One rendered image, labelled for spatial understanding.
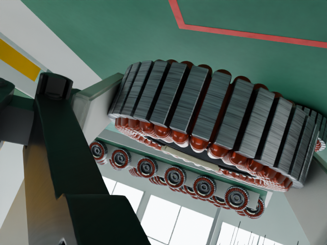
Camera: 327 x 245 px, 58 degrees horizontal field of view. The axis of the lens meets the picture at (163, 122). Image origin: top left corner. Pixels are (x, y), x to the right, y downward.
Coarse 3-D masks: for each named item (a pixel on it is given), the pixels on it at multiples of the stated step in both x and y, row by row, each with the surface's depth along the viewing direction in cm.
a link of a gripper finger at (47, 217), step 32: (64, 96) 11; (32, 128) 10; (64, 128) 9; (32, 160) 9; (64, 160) 7; (32, 192) 8; (64, 192) 6; (96, 192) 7; (32, 224) 8; (64, 224) 5; (96, 224) 5; (128, 224) 5
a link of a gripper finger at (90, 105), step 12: (96, 84) 14; (108, 84) 14; (84, 96) 12; (96, 96) 12; (108, 96) 14; (84, 108) 12; (96, 108) 13; (108, 108) 16; (84, 120) 12; (96, 120) 14; (108, 120) 17; (84, 132) 12; (96, 132) 15
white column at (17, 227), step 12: (24, 192) 350; (12, 204) 349; (24, 204) 344; (12, 216) 344; (24, 216) 339; (0, 228) 343; (12, 228) 338; (24, 228) 334; (0, 240) 338; (12, 240) 333; (24, 240) 329
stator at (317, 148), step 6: (306, 108) 35; (306, 114) 35; (312, 114) 35; (318, 114) 35; (318, 120) 35; (324, 120) 36; (318, 126) 35; (324, 126) 36; (324, 132) 36; (318, 138) 35; (324, 138) 36; (318, 144) 37; (324, 144) 37; (318, 150) 38
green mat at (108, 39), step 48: (48, 0) 34; (96, 0) 30; (144, 0) 27; (192, 0) 25; (240, 0) 23; (288, 0) 21; (96, 48) 42; (144, 48) 37; (192, 48) 32; (240, 48) 29; (288, 48) 26; (288, 96) 35
